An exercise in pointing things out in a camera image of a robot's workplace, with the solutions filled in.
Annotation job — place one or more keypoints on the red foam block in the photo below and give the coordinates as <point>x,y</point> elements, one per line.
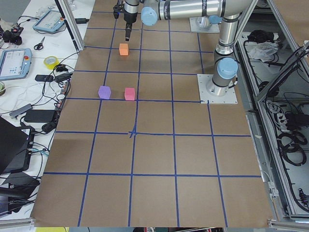
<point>129,94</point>

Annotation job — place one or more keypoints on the orange foam block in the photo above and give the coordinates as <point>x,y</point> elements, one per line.
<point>123,49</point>

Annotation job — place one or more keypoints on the black laptop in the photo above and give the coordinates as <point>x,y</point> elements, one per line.
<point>15,145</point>

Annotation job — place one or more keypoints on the purple foam block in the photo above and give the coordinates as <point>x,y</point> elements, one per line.
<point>104,92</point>

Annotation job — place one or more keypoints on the aluminium frame post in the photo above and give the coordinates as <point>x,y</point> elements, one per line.
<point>66,13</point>

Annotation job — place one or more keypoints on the black power adapter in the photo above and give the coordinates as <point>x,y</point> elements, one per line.
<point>39,116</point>

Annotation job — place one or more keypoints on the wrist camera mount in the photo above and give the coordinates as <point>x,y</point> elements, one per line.
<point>118,8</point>

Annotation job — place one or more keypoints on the teach pendant tablet far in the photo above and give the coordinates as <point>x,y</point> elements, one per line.
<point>51,22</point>

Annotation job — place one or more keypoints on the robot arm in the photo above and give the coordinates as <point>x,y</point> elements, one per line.
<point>231,13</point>

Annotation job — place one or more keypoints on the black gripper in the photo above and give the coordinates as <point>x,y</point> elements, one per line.
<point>129,17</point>

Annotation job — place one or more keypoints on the teach pendant tablet near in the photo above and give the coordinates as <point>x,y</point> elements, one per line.
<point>15,64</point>

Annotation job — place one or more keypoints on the yellow tape roll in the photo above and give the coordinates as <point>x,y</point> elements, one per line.
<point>51,62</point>

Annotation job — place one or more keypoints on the teach pendant tablet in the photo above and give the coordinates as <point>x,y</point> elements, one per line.
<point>15,64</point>
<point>51,22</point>

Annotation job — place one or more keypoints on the black handled scissors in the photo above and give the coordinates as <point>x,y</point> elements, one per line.
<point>39,46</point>

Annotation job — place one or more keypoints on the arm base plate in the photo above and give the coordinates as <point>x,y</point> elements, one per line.
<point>209,93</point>
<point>205,24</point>

